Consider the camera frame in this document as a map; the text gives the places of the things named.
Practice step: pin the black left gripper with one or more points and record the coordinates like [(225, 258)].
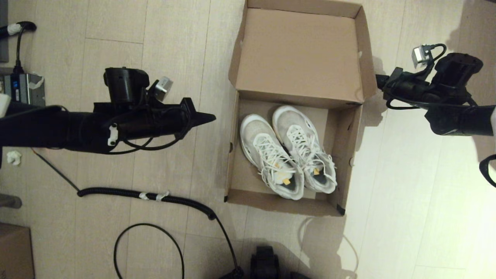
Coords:
[(170, 120)]

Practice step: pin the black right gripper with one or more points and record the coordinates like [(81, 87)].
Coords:
[(410, 91)]

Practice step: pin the white mesh lace-up sneaker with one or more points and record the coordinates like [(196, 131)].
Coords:
[(254, 130), (286, 118)]

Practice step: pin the brown cardboard shoe box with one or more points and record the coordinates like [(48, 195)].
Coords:
[(298, 50)]

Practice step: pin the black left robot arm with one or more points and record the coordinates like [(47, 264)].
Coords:
[(46, 130)]

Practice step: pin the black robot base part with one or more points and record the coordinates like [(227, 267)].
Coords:
[(264, 263)]

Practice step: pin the white tape strip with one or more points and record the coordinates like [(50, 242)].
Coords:
[(159, 197)]

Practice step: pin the grey metal power supply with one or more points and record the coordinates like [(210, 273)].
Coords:
[(27, 89)]

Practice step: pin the white crumpled paper scrap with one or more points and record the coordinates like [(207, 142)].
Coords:
[(14, 158)]

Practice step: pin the grey furniture foot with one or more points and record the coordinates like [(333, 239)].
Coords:
[(9, 201)]

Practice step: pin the dark grey panel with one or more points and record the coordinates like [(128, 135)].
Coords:
[(3, 31)]

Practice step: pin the brown cardboard carton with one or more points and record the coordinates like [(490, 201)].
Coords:
[(15, 252)]

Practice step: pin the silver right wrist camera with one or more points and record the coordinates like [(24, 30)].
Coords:
[(420, 54)]

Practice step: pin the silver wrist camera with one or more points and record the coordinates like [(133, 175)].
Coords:
[(420, 54), (162, 87)]

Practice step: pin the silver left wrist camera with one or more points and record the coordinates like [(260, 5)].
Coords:
[(162, 87)]

